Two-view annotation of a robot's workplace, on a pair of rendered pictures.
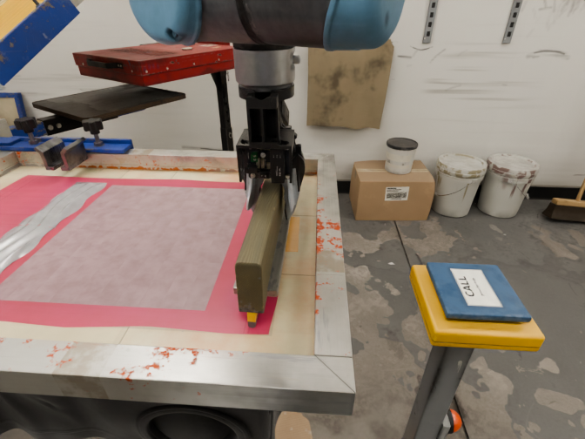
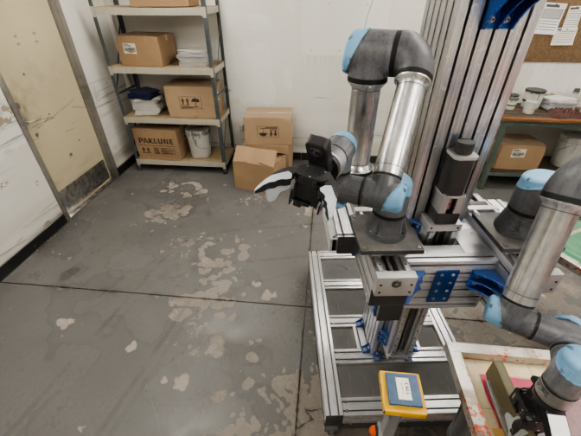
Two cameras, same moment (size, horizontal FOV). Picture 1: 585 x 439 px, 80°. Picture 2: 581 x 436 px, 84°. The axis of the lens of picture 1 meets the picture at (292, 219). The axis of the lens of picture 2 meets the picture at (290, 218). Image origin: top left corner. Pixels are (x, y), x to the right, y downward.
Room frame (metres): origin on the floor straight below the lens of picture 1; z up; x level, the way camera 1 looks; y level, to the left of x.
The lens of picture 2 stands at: (0.87, -0.58, 1.99)
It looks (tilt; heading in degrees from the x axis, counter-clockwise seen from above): 35 degrees down; 182
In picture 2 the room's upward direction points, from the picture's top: straight up
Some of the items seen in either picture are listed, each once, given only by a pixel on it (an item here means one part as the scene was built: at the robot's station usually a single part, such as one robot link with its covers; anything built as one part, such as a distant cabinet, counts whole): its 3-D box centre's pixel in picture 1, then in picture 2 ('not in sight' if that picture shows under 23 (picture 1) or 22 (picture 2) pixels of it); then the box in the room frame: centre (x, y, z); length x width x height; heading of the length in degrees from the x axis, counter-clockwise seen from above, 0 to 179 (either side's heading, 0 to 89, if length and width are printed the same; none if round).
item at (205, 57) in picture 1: (167, 59); not in sight; (1.75, 0.58, 1.06); 0.61 x 0.46 x 0.12; 146
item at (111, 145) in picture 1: (70, 155); not in sight; (0.79, 0.54, 0.97); 0.30 x 0.05 x 0.07; 86
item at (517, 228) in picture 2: not in sight; (521, 217); (-0.12, 0.24, 1.31); 0.15 x 0.15 x 0.10
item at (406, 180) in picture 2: not in sight; (391, 191); (-0.10, -0.27, 1.42); 0.13 x 0.12 x 0.14; 68
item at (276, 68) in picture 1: (267, 67); (554, 390); (0.46, 0.03, 1.22); 0.08 x 0.08 x 0.05
